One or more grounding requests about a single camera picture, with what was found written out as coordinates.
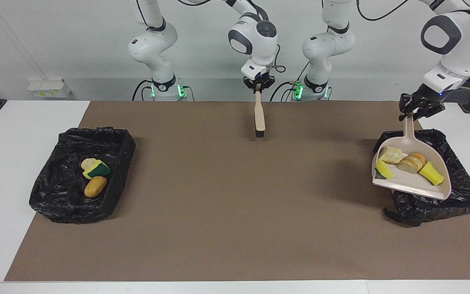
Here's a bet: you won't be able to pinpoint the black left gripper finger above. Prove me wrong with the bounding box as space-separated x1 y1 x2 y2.
398 95 417 122
419 105 446 119

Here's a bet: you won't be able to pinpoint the beige hand brush black bristles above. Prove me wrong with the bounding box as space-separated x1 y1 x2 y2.
253 91 266 138

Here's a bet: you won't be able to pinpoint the pale bread piece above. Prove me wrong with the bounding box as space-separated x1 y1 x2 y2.
380 146 403 165

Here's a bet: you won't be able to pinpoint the tan crusted bread piece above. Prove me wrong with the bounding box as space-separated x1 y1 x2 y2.
396 152 426 174

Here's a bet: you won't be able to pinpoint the yellow sponge piece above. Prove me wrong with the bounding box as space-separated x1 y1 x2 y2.
375 160 395 180
419 162 445 186
82 160 112 179

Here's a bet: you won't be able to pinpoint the beige plastic dustpan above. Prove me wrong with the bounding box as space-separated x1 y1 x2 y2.
371 112 452 200

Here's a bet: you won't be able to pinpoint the brown bread roll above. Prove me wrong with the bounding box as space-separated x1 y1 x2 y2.
84 176 108 198

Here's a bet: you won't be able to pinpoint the bin lined with black bag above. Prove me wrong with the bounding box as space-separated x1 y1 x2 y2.
29 127 136 224
373 129 470 227

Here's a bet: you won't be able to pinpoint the brown table mat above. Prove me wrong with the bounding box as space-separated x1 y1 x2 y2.
4 101 470 282

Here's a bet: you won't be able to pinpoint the black power cable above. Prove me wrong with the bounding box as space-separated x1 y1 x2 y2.
132 80 154 102
270 81 301 102

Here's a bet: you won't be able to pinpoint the white wall socket strip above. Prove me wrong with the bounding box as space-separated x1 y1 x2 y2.
28 79 71 98

